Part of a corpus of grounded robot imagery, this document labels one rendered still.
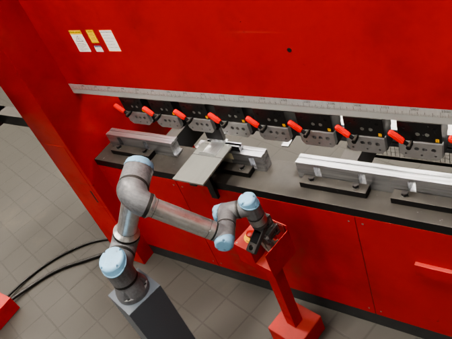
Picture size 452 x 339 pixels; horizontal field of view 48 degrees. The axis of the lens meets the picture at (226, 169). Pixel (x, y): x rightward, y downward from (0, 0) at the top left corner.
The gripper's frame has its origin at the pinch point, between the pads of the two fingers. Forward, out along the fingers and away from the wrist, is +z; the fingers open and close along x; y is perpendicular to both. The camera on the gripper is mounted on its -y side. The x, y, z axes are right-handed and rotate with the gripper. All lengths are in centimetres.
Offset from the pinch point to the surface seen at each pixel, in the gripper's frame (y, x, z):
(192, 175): 7, 42, -26
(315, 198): 26.1, -9.7, -12.1
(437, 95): 49, -57, -61
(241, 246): -5.6, 10.6, -5.2
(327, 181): 34.8, -11.2, -14.3
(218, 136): 30, 44, -29
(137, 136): 18, 101, -22
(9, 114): -14, 169, -49
